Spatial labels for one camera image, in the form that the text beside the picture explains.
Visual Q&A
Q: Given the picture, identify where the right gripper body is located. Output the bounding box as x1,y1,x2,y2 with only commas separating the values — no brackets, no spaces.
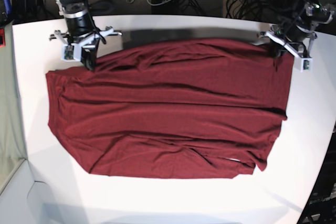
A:
49,27,122,49

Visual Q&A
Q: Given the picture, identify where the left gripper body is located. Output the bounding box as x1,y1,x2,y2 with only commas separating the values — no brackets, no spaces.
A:
259,26,317,58

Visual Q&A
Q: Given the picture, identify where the dark red t-shirt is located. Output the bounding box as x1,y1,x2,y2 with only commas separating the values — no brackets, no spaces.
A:
46,38,294,179

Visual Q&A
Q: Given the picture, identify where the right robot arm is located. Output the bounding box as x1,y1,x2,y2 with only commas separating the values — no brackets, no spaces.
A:
49,0,122,71

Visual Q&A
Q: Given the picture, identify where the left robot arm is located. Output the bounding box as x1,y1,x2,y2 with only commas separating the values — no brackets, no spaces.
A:
264,0,335,58

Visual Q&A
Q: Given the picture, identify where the red box at left edge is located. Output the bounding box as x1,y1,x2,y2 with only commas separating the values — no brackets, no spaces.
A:
0,28,5,48

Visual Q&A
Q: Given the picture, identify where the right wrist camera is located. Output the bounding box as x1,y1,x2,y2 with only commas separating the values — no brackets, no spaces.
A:
61,44,81,62

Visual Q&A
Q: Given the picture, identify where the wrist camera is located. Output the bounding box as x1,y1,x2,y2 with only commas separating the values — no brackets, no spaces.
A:
298,58,313,72
61,44,81,62

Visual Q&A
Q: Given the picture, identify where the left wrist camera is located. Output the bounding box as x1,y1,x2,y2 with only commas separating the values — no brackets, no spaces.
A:
298,58,313,72

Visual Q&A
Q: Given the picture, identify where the blue handled tool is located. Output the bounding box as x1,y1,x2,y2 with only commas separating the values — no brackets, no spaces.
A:
3,0,12,16

